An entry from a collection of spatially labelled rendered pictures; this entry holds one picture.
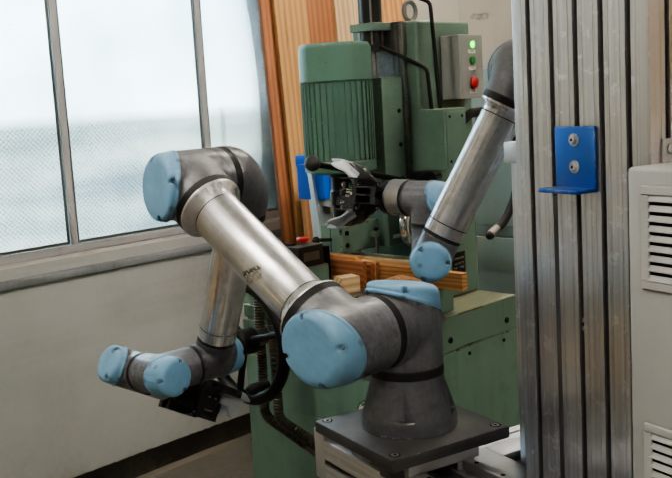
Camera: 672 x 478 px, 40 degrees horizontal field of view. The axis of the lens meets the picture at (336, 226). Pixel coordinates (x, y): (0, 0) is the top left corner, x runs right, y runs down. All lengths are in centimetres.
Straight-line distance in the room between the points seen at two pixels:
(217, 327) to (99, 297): 161
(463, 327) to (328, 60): 73
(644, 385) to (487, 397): 125
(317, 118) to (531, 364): 98
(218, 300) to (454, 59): 96
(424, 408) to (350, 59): 101
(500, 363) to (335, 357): 123
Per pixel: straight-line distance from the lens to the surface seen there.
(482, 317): 240
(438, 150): 230
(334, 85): 219
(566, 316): 137
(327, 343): 130
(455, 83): 238
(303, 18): 381
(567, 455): 144
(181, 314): 358
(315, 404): 225
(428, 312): 142
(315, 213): 311
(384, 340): 135
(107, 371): 184
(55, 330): 330
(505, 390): 253
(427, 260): 170
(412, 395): 144
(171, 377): 175
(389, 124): 231
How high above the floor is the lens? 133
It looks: 8 degrees down
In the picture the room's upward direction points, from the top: 3 degrees counter-clockwise
